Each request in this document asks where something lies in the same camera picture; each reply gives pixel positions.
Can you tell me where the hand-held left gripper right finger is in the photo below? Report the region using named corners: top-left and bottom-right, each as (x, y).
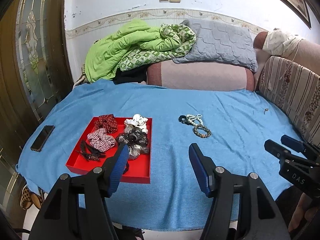
top-left (189, 143), bottom-right (292, 240)

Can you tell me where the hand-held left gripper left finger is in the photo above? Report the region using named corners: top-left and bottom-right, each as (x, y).
top-left (29, 144), bottom-right (130, 240)

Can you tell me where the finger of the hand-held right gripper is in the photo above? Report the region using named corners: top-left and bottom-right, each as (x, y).
top-left (264, 139), bottom-right (294, 161)
top-left (280, 135), bottom-right (310, 153)

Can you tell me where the red tray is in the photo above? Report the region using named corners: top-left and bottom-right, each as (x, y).
top-left (65, 116), bottom-right (153, 184)

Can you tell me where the black feather hair claw clip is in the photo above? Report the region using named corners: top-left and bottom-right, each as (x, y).
top-left (74, 140), bottom-right (107, 162)

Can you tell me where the red plaid scrunchie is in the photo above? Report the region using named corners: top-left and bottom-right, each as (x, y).
top-left (87, 128), bottom-right (116, 153)

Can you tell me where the black organza scrunchie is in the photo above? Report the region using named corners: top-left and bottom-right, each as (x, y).
top-left (115, 127), bottom-right (151, 160)

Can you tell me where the red polka dot scrunchie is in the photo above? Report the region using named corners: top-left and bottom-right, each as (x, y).
top-left (94, 114), bottom-right (118, 134)

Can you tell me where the white polka dot scrunchie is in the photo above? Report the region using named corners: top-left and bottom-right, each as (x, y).
top-left (124, 114), bottom-right (149, 134)

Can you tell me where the person's right hand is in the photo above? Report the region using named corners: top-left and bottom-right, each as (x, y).
top-left (288, 199), bottom-right (320, 233)

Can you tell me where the leopard print scrunchie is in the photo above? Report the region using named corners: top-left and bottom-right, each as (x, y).
top-left (193, 124), bottom-right (212, 139)

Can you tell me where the striped floral sofa cushion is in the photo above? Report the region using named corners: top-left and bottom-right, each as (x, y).
top-left (257, 56), bottom-right (320, 148)

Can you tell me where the blue blanket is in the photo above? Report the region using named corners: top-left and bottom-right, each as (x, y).
top-left (15, 80), bottom-right (308, 230)

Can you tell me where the black smartphone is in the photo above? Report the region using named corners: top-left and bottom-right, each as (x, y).
top-left (30, 125), bottom-right (55, 152)

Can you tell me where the brown checked slipper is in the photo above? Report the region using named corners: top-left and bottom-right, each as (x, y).
top-left (33, 192), bottom-right (46, 209)
top-left (20, 184), bottom-right (38, 210)

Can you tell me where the pink bolster cushion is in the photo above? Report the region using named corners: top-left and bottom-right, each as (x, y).
top-left (146, 60), bottom-right (255, 92)

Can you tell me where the white cloth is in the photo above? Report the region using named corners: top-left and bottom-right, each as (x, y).
top-left (262, 29), bottom-right (304, 57)

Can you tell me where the grey quilted pillow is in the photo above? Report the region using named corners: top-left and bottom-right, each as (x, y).
top-left (172, 19), bottom-right (259, 73)

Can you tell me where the green quilt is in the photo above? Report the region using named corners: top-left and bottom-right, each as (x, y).
top-left (84, 19), bottom-right (197, 83)

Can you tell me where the wooden stained glass door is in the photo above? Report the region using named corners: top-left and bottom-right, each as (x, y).
top-left (0, 0), bottom-right (74, 207)

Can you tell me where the large framed picture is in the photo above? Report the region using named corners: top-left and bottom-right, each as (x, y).
top-left (252, 0), bottom-right (312, 29)

